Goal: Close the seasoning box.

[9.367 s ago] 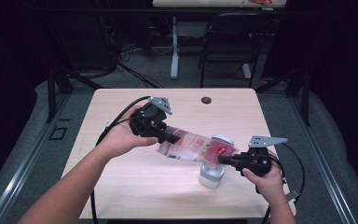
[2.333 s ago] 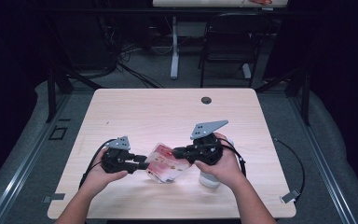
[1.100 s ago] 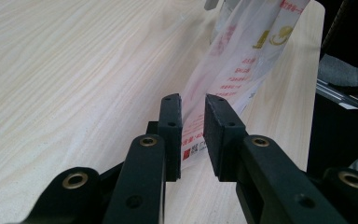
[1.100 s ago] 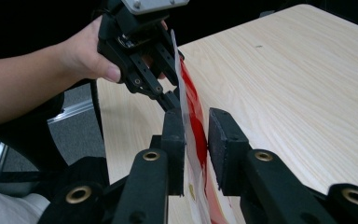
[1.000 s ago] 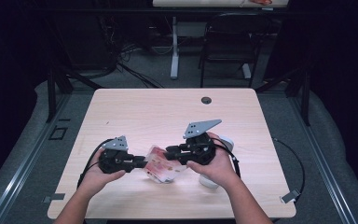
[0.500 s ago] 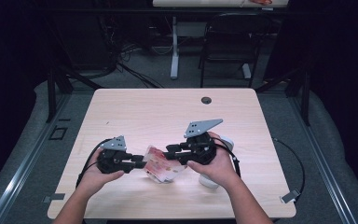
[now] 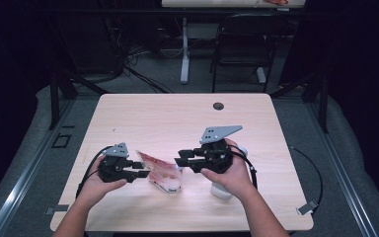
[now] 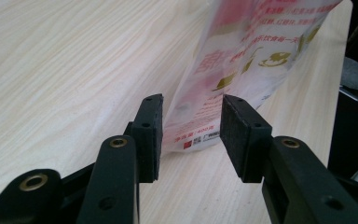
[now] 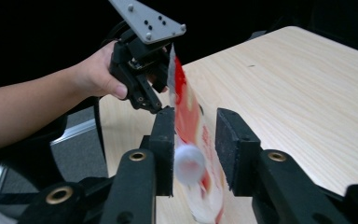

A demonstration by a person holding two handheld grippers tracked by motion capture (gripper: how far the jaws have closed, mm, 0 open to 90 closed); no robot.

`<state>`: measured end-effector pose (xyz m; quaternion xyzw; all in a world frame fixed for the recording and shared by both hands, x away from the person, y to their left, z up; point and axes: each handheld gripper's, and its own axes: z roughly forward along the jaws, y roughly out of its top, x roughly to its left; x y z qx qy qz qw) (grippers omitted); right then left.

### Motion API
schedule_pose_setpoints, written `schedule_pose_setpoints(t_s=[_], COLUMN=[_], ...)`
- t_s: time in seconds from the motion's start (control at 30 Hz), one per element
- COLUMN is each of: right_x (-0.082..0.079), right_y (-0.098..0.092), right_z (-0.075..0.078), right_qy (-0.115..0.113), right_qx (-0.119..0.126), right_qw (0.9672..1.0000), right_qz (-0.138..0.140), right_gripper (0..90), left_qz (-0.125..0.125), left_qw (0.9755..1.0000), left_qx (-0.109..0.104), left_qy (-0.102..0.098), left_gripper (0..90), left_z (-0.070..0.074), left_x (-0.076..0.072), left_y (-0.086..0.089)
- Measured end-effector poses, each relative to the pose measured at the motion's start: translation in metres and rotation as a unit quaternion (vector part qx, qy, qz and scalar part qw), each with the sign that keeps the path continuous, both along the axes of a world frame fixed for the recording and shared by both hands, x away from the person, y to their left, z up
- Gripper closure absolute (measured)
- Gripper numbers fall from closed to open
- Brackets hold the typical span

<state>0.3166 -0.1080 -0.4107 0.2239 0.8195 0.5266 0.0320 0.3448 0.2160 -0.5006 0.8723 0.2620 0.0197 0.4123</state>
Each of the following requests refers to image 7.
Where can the person's right hand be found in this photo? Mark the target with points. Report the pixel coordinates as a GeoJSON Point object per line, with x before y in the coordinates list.
{"type": "Point", "coordinates": [237, 179]}

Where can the red and white spout pouch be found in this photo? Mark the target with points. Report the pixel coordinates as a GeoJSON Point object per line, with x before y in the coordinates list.
{"type": "Point", "coordinates": [164, 176]}

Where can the aluminium floor rail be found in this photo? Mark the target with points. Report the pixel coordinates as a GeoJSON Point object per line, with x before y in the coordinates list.
{"type": "Point", "coordinates": [19, 194]}
{"type": "Point", "coordinates": [345, 184]}

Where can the black folding chair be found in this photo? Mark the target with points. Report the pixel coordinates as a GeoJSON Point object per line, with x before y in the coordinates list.
{"type": "Point", "coordinates": [243, 39]}

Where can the person's left hand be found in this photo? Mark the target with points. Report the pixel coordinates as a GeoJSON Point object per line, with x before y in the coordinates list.
{"type": "Point", "coordinates": [90, 189]}

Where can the black floor socket frame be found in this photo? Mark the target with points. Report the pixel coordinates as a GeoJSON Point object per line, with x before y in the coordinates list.
{"type": "Point", "coordinates": [53, 144]}

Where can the white lidded container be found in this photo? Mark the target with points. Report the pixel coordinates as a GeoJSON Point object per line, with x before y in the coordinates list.
{"type": "Point", "coordinates": [219, 192]}

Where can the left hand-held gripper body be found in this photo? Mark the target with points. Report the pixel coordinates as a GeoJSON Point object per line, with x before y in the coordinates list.
{"type": "Point", "coordinates": [112, 169]}

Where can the black metal frame stand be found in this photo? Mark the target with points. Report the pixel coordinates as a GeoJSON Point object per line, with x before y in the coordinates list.
{"type": "Point", "coordinates": [54, 98]}
{"type": "Point", "coordinates": [324, 105]}

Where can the black table grommet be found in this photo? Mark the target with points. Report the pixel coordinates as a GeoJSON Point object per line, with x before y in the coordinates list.
{"type": "Point", "coordinates": [218, 106]}

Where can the orange object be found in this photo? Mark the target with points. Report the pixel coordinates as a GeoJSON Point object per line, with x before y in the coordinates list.
{"type": "Point", "coordinates": [276, 2]}

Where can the desk with white legs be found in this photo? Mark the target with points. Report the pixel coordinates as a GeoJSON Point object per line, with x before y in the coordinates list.
{"type": "Point", "coordinates": [185, 59]}

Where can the grey tape strip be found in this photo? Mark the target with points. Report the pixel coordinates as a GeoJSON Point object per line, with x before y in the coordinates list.
{"type": "Point", "coordinates": [59, 208]}

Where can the grey box under desk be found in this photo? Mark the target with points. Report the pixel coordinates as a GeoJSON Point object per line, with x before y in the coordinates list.
{"type": "Point", "coordinates": [202, 31]}

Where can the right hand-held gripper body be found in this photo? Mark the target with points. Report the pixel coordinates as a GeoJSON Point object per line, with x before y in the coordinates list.
{"type": "Point", "coordinates": [215, 158]}

